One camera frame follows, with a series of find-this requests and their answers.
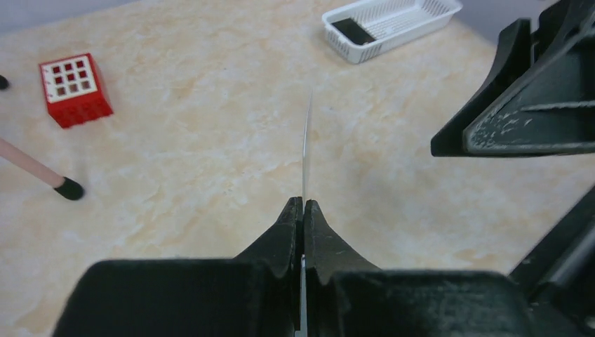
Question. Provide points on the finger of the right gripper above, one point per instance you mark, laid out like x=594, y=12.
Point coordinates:
x=557, y=276
x=538, y=97

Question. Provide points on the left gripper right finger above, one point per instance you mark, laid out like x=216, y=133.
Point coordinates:
x=349, y=296

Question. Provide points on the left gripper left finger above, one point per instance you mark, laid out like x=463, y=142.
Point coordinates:
x=256, y=293

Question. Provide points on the black card in basket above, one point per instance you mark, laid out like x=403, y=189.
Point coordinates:
x=352, y=30

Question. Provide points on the white plastic slotted basket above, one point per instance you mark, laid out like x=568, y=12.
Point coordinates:
x=392, y=23

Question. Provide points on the pink tripod stand legs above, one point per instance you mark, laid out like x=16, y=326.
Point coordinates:
x=66, y=187

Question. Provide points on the red box with white grid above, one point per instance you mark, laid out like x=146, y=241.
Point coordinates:
x=74, y=90

